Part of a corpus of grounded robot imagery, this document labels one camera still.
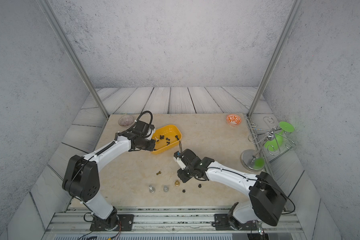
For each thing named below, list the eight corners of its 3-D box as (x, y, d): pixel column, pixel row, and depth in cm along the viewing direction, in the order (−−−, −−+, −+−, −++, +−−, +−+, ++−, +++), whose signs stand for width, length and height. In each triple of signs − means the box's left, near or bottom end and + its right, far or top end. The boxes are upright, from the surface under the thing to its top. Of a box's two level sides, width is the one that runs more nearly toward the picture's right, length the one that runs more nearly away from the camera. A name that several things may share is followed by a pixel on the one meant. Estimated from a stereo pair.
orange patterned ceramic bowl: (227, 126, 114) (228, 123, 112) (225, 117, 120) (226, 114, 118) (241, 126, 114) (242, 123, 112) (238, 116, 120) (239, 114, 118)
